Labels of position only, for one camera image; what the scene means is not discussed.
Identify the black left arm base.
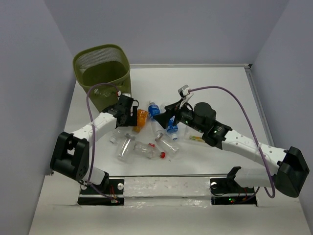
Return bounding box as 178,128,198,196
77,177,125,206

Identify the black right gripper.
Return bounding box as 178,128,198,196
153,98,205,134

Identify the large ribbed clear bottle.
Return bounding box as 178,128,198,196
184,126,205,143

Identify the green label clear bottle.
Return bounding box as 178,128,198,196
93,86,117,98

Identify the upright Pocari Sweat blue bottle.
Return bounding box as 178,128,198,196
148,100,163,135

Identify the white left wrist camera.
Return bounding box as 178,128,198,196
117,91,132,97

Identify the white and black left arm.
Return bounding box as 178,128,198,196
49,94,138,193

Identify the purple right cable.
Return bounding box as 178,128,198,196
188,85,276,198

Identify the inverted Pocari Sweat blue bottle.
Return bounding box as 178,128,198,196
166,116,178,141

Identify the grey cap clear bottle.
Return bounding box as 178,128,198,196
116,134,135,163

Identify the silver cap clear bottle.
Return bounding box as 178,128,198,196
155,133,181,158

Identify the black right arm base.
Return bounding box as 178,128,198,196
209,178,257,206

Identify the olive green mesh bin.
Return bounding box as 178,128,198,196
72,44,132,112

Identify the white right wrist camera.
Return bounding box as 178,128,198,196
178,85,193,108

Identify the orange label plastic bottle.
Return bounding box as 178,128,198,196
133,109,148,133

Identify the red cap clear bottle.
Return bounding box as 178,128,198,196
134,141,166,160

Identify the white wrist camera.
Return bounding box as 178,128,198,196
117,91,132,97
178,85,193,108

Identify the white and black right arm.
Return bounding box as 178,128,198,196
154,102,310,198

